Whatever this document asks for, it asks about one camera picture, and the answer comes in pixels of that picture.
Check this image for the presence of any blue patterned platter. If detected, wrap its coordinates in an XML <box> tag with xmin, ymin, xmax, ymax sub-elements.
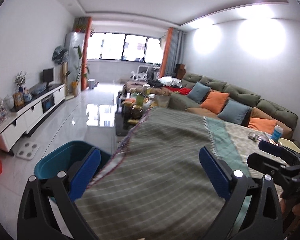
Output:
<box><xmin>30</xmin><ymin>83</ymin><xmax>47</xmax><ymax>96</ymax></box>

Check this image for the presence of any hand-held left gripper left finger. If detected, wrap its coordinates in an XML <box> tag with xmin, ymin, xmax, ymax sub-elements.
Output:
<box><xmin>17</xmin><ymin>147</ymin><xmax>102</xmax><ymax>240</ymax></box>

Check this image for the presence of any black glass-front appliance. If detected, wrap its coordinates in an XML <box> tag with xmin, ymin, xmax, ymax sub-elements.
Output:
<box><xmin>41</xmin><ymin>96</ymin><xmax>56</xmax><ymax>112</ymax></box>

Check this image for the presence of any orange cushion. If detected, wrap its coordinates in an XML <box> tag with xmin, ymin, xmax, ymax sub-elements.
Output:
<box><xmin>247</xmin><ymin>117</ymin><xmax>278</xmax><ymax>134</ymax></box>
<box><xmin>200</xmin><ymin>90</ymin><xmax>230</xmax><ymax>114</ymax></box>

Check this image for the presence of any red cloth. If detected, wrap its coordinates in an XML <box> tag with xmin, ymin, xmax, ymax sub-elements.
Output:
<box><xmin>164</xmin><ymin>85</ymin><xmax>192</xmax><ymax>96</ymax></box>

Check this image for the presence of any teal trash bin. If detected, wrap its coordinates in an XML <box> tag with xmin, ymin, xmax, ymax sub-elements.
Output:
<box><xmin>34</xmin><ymin>141</ymin><xmax>113</xmax><ymax>205</ymax></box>

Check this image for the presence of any green brown sofa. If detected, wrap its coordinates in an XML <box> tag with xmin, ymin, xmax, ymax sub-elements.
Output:
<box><xmin>122</xmin><ymin>72</ymin><xmax>299</xmax><ymax>143</ymax></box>

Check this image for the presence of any small plant in vase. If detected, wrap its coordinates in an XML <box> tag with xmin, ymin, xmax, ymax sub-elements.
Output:
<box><xmin>14</xmin><ymin>70</ymin><xmax>27</xmax><ymax>93</ymax></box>

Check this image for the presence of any orange curtain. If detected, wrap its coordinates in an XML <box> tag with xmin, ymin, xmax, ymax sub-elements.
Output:
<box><xmin>160</xmin><ymin>27</ymin><xmax>174</xmax><ymax>78</ymax></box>
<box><xmin>80</xmin><ymin>17</ymin><xmax>93</xmax><ymax>92</ymax></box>

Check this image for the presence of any yellow cloth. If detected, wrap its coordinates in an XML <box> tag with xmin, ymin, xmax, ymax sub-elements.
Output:
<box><xmin>282</xmin><ymin>140</ymin><xmax>300</xmax><ymax>151</ymax></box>

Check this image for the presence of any silver white cloth pile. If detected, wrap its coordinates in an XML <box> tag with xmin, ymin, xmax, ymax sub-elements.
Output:
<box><xmin>159</xmin><ymin>76</ymin><xmax>183</xmax><ymax>87</ymax></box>

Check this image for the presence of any brown wooden box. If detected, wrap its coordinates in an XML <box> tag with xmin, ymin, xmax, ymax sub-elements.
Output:
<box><xmin>175</xmin><ymin>63</ymin><xmax>187</xmax><ymax>79</ymax></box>

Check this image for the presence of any black coffee table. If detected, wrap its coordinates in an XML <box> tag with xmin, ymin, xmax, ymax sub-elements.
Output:
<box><xmin>116</xmin><ymin>84</ymin><xmax>171</xmax><ymax>137</ymax></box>

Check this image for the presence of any white black TV cabinet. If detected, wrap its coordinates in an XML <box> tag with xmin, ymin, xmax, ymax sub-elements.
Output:
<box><xmin>0</xmin><ymin>83</ymin><xmax>66</xmax><ymax>153</ymax></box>

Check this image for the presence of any blue cup white lid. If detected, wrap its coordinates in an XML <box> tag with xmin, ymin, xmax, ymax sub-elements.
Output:
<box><xmin>271</xmin><ymin>125</ymin><xmax>284</xmax><ymax>141</ymax></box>

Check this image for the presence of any blue cushion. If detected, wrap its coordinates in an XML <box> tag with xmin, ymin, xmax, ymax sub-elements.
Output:
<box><xmin>187</xmin><ymin>82</ymin><xmax>211</xmax><ymax>103</ymax></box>
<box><xmin>218</xmin><ymin>100</ymin><xmax>251</xmax><ymax>125</ymax></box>

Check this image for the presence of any white ceramic jar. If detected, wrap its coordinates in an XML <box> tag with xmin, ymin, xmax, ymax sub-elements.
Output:
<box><xmin>4</xmin><ymin>95</ymin><xmax>15</xmax><ymax>109</ymax></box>

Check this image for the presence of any tall leafy plant yellow vase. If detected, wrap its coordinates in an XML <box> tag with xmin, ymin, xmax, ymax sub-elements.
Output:
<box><xmin>66</xmin><ymin>44</ymin><xmax>91</xmax><ymax>97</ymax></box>

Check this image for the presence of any clear bag of items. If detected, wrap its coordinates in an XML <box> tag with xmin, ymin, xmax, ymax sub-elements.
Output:
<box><xmin>0</xmin><ymin>97</ymin><xmax>7</xmax><ymax>126</ymax></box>

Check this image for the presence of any group of glass jars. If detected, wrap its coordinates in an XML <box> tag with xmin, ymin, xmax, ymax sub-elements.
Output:
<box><xmin>122</xmin><ymin>84</ymin><xmax>171</xmax><ymax>113</ymax></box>

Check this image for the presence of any grey checked tablecloth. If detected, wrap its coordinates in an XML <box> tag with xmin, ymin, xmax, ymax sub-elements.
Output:
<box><xmin>75</xmin><ymin>106</ymin><xmax>250</xmax><ymax>240</ymax></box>

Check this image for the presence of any white standing air conditioner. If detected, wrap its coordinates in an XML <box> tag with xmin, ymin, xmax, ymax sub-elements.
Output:
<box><xmin>65</xmin><ymin>32</ymin><xmax>85</xmax><ymax>94</ymax></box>

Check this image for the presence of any cloth-covered standing fan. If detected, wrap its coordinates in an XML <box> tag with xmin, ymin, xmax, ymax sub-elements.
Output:
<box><xmin>52</xmin><ymin>45</ymin><xmax>69</xmax><ymax>86</ymax></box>

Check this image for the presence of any white bathroom scale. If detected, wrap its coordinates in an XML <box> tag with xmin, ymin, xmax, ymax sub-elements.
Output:
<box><xmin>16</xmin><ymin>141</ymin><xmax>41</xmax><ymax>159</ymax></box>

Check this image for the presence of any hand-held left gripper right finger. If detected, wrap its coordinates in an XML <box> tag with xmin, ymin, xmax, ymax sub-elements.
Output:
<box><xmin>199</xmin><ymin>146</ymin><xmax>284</xmax><ymax>240</ymax></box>

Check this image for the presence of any wide black-framed window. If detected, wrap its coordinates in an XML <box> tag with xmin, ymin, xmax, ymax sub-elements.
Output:
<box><xmin>86</xmin><ymin>31</ymin><xmax>165</xmax><ymax>63</ymax></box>

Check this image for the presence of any beige patterned tablecloth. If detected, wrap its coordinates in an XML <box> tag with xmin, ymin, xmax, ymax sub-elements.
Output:
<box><xmin>205</xmin><ymin>116</ymin><xmax>300</xmax><ymax>233</ymax></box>

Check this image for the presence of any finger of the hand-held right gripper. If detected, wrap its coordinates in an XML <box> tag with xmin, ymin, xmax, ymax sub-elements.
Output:
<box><xmin>247</xmin><ymin>152</ymin><xmax>292</xmax><ymax>179</ymax></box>
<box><xmin>258</xmin><ymin>140</ymin><xmax>300</xmax><ymax>167</ymax></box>

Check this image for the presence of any black monitor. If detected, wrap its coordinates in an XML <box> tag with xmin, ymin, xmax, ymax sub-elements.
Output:
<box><xmin>42</xmin><ymin>67</ymin><xmax>55</xmax><ymax>87</ymax></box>

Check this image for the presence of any gold picture frame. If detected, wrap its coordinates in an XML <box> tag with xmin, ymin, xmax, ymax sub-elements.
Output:
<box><xmin>13</xmin><ymin>92</ymin><xmax>25</xmax><ymax>107</ymax></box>

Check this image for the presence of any white office chair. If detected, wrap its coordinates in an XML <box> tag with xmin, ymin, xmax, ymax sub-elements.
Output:
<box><xmin>131</xmin><ymin>65</ymin><xmax>150</xmax><ymax>81</ymax></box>

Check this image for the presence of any grey curtain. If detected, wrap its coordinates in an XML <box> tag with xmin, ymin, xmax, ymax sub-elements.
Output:
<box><xmin>169</xmin><ymin>29</ymin><xmax>187</xmax><ymax>77</ymax></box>

